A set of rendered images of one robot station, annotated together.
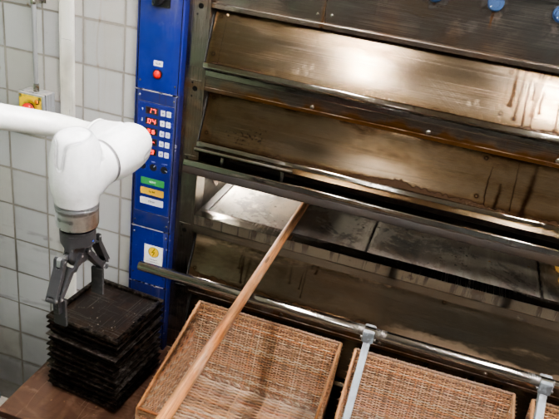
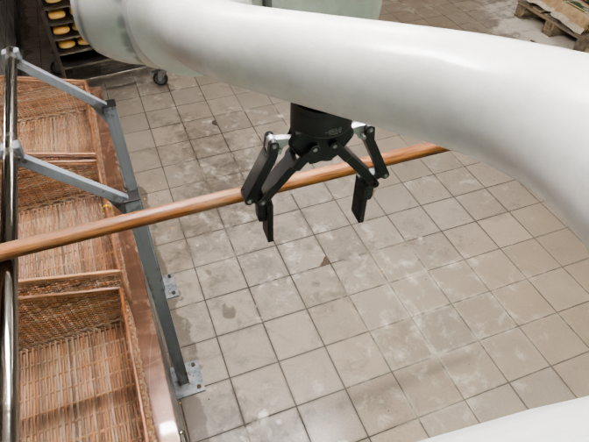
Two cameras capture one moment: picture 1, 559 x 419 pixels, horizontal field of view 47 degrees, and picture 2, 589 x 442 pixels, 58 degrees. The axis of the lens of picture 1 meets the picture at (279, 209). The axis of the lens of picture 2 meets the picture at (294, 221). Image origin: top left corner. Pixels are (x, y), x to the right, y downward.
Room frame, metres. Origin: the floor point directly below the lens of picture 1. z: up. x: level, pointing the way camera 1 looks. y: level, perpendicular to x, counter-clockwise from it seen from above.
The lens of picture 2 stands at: (1.52, 0.85, 1.87)
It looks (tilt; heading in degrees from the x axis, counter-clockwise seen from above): 44 degrees down; 236
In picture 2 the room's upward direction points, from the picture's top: straight up
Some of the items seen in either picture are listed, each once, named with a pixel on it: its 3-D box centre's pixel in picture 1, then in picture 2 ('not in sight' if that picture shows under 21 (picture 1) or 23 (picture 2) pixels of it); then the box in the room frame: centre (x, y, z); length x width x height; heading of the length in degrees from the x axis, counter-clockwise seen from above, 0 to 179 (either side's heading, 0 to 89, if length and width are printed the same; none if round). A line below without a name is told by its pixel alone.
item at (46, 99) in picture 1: (37, 105); not in sight; (2.12, 0.89, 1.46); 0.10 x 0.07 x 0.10; 76
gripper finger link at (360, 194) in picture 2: (60, 311); (359, 198); (1.13, 0.43, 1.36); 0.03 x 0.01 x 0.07; 73
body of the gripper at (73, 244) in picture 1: (78, 244); (320, 127); (1.19, 0.42, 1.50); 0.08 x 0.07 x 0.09; 163
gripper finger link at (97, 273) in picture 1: (97, 280); (267, 217); (1.26, 0.40, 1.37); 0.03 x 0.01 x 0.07; 73
